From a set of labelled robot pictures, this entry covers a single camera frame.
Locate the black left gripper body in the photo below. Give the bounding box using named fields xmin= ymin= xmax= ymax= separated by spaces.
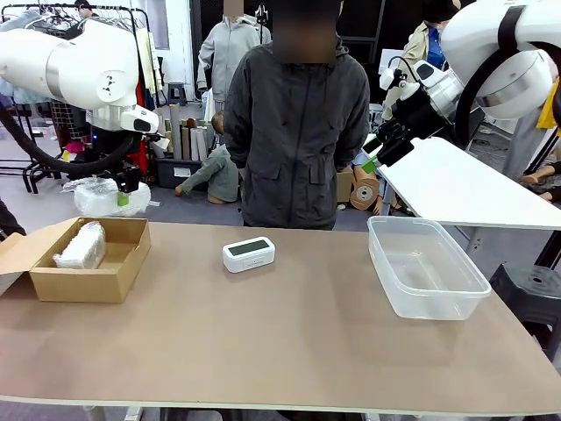
xmin=111 ymin=161 xmax=144 ymax=195

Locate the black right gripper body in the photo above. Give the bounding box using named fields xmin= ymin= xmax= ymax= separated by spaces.
xmin=385 ymin=89 xmax=442 ymax=133

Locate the bubble-wrapped clock with visible display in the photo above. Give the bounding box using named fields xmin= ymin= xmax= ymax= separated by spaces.
xmin=73 ymin=176 xmax=153 ymax=219

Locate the fully bubble-wrapped white clock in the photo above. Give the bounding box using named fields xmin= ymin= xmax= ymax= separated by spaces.
xmin=53 ymin=221 xmax=108 ymax=270

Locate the unwrapped white digital clock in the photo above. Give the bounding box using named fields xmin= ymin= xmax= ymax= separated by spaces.
xmin=222 ymin=236 xmax=276 ymax=274

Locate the white computer case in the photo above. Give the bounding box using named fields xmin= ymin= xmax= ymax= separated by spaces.
xmin=370 ymin=104 xmax=387 ymax=132

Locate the black metal clothes rack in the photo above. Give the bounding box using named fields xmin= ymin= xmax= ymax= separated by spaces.
xmin=37 ymin=0 xmax=161 ymax=207

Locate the red dress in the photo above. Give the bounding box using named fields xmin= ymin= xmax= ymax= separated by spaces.
xmin=130 ymin=82 xmax=151 ymax=177

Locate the dark storage bin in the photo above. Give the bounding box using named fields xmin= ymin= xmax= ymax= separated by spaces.
xmin=153 ymin=155 xmax=207 ymax=189

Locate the brown kraft paper roll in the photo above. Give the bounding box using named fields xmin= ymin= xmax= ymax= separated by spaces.
xmin=349 ymin=164 xmax=381 ymax=212

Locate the open cardboard box on floor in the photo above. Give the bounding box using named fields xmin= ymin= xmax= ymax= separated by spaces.
xmin=336 ymin=168 xmax=354 ymax=206

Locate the white panel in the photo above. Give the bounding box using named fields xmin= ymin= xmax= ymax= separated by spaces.
xmin=379 ymin=47 xmax=404 ymax=74

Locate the tall gray paper tube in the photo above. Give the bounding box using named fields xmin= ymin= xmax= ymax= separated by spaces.
xmin=169 ymin=103 xmax=183 ymax=161

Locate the mannequin in beige coat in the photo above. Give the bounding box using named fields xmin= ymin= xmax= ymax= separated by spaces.
xmin=383 ymin=0 xmax=447 ymax=120

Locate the brown paper tube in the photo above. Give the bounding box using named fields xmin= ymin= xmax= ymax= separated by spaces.
xmin=181 ymin=118 xmax=193 ymax=161

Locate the white table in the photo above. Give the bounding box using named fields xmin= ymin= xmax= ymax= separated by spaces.
xmin=366 ymin=135 xmax=561 ymax=230

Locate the white paper tube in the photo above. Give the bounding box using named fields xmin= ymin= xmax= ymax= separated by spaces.
xmin=190 ymin=125 xmax=209 ymax=161

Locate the child mannequin in green top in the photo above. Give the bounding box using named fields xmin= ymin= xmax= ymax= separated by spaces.
xmin=174 ymin=111 xmax=240 ymax=205

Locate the black checked garment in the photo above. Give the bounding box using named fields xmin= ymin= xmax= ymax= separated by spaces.
xmin=49 ymin=98 xmax=87 ymax=139

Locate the person in gray jacket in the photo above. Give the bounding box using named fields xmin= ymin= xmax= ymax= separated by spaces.
xmin=224 ymin=0 xmax=372 ymax=232

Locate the brown cardboard box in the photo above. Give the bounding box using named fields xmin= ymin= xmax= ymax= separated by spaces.
xmin=0 ymin=217 xmax=153 ymax=304

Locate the gray step stool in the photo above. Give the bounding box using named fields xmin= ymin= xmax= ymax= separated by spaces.
xmin=167 ymin=82 xmax=188 ymax=106

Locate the dark sleeved bystander arm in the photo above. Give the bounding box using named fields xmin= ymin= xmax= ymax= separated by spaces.
xmin=0 ymin=199 xmax=26 ymax=240

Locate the cream hanging garment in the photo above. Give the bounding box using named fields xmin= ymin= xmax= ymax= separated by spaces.
xmin=134 ymin=28 xmax=164 ymax=109

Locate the lying bare mannequin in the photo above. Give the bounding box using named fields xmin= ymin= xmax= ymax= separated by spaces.
xmin=520 ymin=157 xmax=561 ymax=203

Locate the mannequin in gray hoodie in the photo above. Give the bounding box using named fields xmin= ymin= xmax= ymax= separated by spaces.
xmin=196 ymin=15 xmax=260 ymax=104

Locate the clear plastic container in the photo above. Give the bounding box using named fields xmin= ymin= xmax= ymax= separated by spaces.
xmin=366 ymin=215 xmax=493 ymax=322

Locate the black plastic stool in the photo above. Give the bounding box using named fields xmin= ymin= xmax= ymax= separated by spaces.
xmin=488 ymin=262 xmax=561 ymax=353

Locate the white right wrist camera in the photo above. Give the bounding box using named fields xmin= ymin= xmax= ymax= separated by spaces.
xmin=379 ymin=61 xmax=423 ymax=101

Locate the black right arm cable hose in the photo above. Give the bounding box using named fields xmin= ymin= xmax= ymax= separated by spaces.
xmin=453 ymin=4 xmax=528 ymax=148

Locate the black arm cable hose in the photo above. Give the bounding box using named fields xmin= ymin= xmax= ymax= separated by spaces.
xmin=0 ymin=103 xmax=144 ymax=175
xmin=453 ymin=4 xmax=528 ymax=148

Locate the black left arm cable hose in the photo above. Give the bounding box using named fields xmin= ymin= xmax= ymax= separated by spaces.
xmin=0 ymin=103 xmax=144 ymax=175

